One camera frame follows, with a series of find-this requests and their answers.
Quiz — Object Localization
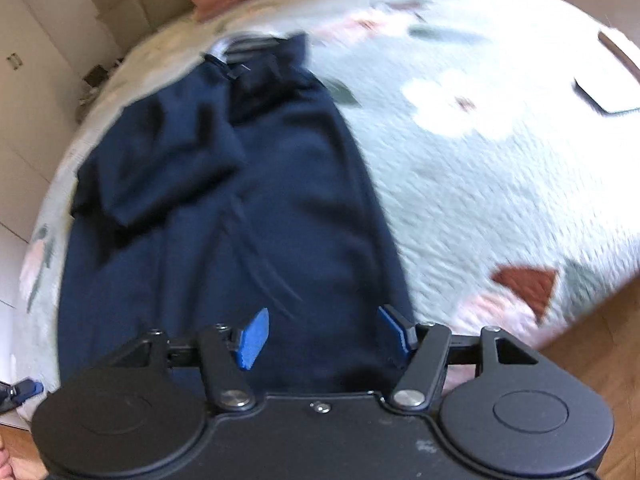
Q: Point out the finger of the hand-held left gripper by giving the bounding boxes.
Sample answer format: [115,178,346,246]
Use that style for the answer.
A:
[0,379,45,415]

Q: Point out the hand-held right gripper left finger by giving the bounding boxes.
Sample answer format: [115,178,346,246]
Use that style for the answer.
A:
[100,307,271,413]

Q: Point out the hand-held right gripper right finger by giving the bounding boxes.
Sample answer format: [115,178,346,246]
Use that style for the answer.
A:
[377,305,543,411]

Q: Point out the navy striped hooded jacket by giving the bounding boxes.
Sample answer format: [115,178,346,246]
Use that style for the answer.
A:
[57,32,416,401]

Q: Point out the person's bare foot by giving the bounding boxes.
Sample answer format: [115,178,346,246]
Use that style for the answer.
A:
[0,440,21,480]

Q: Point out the bed with floral quilt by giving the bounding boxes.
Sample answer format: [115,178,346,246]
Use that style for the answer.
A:
[20,0,640,396]

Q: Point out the beige nightstand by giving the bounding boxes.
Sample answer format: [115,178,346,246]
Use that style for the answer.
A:
[75,62,126,123]

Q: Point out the white wardrobe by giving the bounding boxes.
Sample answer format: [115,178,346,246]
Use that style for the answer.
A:
[0,0,126,311]

